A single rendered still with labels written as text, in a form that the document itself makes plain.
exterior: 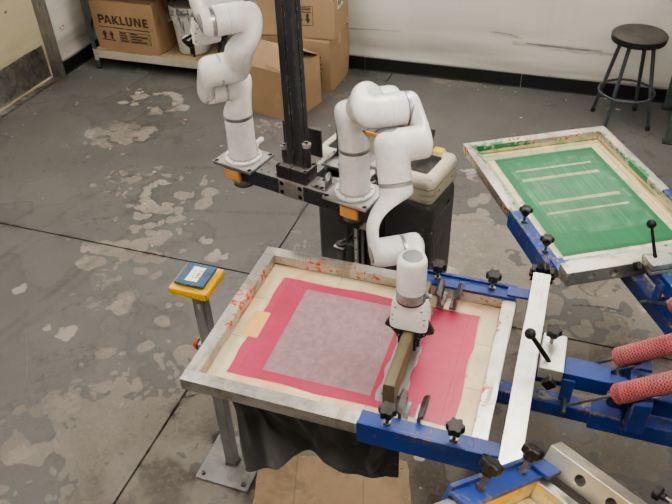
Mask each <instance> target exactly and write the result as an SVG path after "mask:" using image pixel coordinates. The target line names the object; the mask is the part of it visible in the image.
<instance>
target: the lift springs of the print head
mask: <svg viewBox="0 0 672 504"><path fill-rule="evenodd" d="M647 302H648V303H654V304H661V305H667V307H668V310H669V311H670V312H671V313H672V297H671V298H670V299H669V300H668V302H660V301H653V300H647ZM670 355H672V333H669V334H666V335H662V336H658V337H654V338H650V339H646V340H643V341H639V342H635V343H631V344H627V345H624V346H620V347H616V348H614V349H613V351H612V358H608V359H604V360H600V361H596V362H594V363H599V364H601V363H605V362H609V361H613V360H614V362H615V364H616V365H617V366H619V367H624V366H628V365H633V364H637V363H641V362H645V361H649V360H653V359H657V358H661V357H665V356H670ZM668 394H672V370H671V371H667V372H663V373H658V374H654V375H650V376H645V377H641V378H637V379H632V380H628V381H624V382H619V383H615V384H612V386H611V388H610V394H608V395H603V396H599V397H594V398H590V399H585V400H581V401H576V402H572V403H567V404H565V406H566V407H569V406H573V405H578V404H582V403H587V402H592V401H596V400H601V399H605V398H610V397H612V399H613V401H614V402H615V403H617V404H618V405H620V404H625V403H630V402H635V401H639V400H644V399H649V398H654V397H658V396H663V395H668Z"/></svg>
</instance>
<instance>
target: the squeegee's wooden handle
mask: <svg viewBox="0 0 672 504"><path fill-rule="evenodd" d="M426 289H427V292H428V293H429V294H431V289H432V283H431V282H428V281H427V284H426ZM414 337H415V332H411V331H406V330H403V333H402V335H401V338H400V341H399V343H398V346H397V349H396V351H395V354H394V357H393V359H392V362H391V365H390V367H389V370H388V373H387V375H386V378H385V381H384V383H383V402H384V401H388V402H389V403H396V400H397V395H398V392H399V389H400V386H401V383H402V380H403V378H404V375H405V372H406V369H407V366H408V363H409V360H410V358H411V355H412V352H413V340H414Z"/></svg>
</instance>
